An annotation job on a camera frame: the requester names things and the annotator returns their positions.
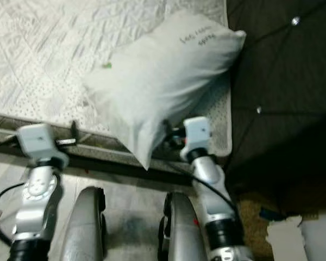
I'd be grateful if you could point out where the white pillow with green tree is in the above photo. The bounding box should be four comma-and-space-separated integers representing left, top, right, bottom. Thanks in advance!
81, 8, 247, 170

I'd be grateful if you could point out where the dark bed base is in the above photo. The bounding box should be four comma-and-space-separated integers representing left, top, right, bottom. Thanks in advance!
0, 139, 185, 185

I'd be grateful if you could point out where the grey quilted mattress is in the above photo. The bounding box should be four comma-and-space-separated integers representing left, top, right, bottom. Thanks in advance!
0, 0, 234, 177

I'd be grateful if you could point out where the grey robot left leg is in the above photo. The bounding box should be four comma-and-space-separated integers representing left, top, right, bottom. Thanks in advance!
60, 187, 110, 261

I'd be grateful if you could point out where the brown doormat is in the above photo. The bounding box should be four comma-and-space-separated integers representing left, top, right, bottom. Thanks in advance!
236, 198, 302, 261

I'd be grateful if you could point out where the dark tufted headboard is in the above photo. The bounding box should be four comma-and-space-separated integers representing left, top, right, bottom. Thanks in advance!
225, 0, 326, 202

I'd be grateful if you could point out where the white paper sheet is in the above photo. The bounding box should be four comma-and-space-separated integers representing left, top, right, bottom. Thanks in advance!
266, 215, 326, 261

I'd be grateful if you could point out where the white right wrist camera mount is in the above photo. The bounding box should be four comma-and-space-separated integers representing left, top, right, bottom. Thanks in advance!
182, 116, 212, 161

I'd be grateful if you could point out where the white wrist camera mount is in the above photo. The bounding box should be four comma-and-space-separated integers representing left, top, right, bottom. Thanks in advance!
182, 116, 212, 161
16, 123, 68, 166

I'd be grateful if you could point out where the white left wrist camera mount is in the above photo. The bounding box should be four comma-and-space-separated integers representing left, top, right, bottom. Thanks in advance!
16, 123, 68, 166

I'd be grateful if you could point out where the long black left arm cable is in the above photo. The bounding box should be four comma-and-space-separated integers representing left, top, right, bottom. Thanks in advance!
0, 139, 22, 246

